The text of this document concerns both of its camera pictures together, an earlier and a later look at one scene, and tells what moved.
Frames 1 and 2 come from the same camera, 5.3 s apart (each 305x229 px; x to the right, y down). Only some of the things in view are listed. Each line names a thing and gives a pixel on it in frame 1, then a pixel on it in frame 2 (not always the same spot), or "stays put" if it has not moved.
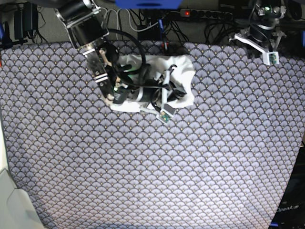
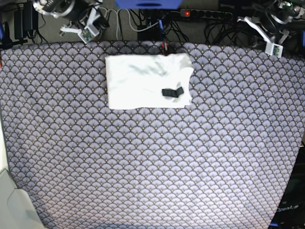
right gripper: x=261 y=38 to x=273 y=37
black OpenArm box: x=290 y=213 stays put
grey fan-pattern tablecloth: x=226 y=162 stays put
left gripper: x=152 y=95 to x=90 y=24
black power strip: x=206 y=14 stays put
